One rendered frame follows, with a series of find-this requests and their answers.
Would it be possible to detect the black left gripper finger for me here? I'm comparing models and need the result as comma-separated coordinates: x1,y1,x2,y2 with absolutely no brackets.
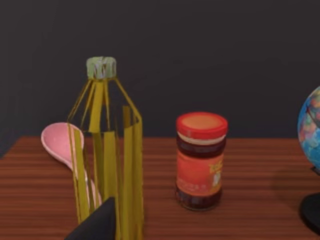
63,196,117,240

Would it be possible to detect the globe on black stand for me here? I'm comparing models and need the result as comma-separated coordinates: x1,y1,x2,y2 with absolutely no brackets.
297,86,320,235

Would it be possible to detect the red-lidded chili sauce jar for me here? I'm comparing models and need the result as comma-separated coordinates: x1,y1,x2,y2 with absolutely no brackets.
174,111,229,211

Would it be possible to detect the pink ceramic spoon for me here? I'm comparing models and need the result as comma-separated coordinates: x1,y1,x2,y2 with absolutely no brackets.
40,122,103,210

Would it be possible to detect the yellow striped clear bottle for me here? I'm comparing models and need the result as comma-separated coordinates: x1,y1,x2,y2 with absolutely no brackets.
66,56,144,240

